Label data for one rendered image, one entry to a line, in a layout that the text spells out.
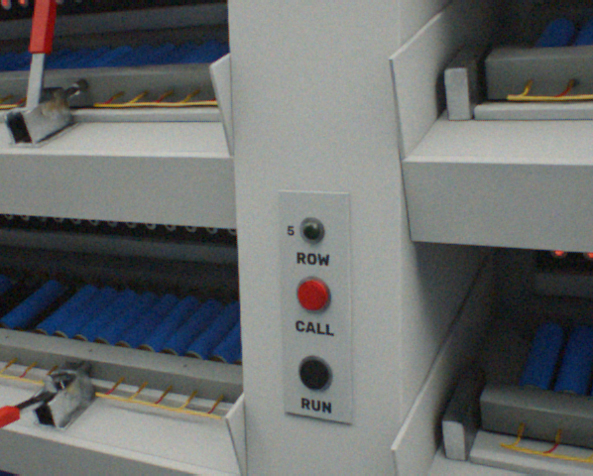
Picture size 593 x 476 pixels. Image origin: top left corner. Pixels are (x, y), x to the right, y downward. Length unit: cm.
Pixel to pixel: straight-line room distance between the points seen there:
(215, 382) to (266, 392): 8
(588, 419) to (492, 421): 5
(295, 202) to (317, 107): 5
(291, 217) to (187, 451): 18
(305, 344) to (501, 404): 12
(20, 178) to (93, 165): 7
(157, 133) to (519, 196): 23
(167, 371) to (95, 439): 6
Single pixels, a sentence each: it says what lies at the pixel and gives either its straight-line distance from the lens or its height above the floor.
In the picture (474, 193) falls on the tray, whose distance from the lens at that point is 39.
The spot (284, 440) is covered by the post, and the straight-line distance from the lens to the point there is 46.
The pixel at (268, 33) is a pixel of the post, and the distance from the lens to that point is 42.
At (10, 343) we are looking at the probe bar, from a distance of 65.
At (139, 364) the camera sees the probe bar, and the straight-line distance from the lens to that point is 57.
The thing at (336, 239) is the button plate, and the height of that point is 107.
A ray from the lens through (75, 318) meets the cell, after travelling 66.
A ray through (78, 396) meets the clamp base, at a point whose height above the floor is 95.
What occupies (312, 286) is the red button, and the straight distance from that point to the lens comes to 42.
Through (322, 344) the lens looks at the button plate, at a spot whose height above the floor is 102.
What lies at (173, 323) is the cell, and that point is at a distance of 61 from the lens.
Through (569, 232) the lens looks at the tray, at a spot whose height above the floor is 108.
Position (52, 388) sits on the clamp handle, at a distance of 58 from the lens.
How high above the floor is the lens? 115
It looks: 10 degrees down
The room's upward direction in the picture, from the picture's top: 2 degrees counter-clockwise
